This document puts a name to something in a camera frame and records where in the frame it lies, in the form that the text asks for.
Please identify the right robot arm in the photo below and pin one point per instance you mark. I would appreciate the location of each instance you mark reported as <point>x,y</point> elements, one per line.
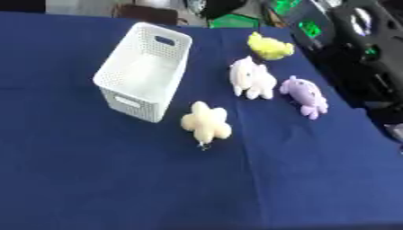
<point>357,54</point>

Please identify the green box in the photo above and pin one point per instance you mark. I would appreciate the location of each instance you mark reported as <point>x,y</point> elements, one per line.
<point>234,21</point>

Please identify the cream star-shaped soft toy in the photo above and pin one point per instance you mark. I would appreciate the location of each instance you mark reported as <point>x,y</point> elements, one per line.
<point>206,122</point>

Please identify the white soft toy animal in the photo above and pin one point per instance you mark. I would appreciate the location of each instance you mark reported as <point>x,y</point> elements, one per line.
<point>253,77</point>

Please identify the white perforated plastic basket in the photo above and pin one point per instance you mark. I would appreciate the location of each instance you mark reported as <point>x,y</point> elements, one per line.
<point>142,75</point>

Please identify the yellow soft toy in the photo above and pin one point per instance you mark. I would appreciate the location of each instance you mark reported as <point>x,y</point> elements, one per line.
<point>269,47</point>

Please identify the purple soft toy octopus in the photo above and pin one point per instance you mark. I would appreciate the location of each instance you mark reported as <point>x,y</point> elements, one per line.
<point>306,94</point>

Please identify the brown chair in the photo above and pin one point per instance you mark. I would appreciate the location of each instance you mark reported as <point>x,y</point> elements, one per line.
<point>149,13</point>

